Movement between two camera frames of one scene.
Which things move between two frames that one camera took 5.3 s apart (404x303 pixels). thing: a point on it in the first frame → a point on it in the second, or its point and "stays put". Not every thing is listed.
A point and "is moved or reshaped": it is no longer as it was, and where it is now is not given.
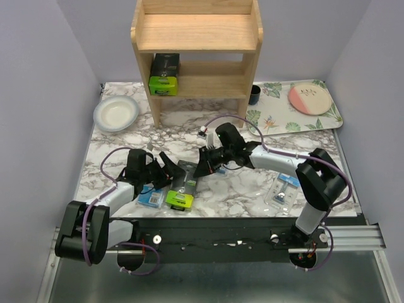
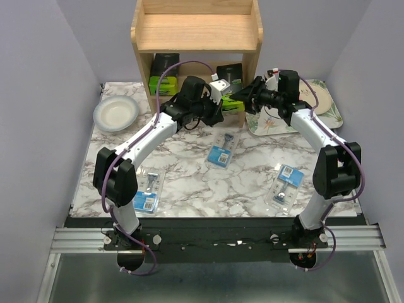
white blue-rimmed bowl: [115, 113] stays put
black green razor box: [182, 190] → [233, 73]
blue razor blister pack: [282, 192] stays put
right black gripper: [206, 165] → [252, 105]
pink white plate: [310, 98] stays put
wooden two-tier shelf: [200, 26] stays put
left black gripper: [171, 168] → [216, 115]
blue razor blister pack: [222, 171] is moved or reshaped
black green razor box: [165, 70] stays put
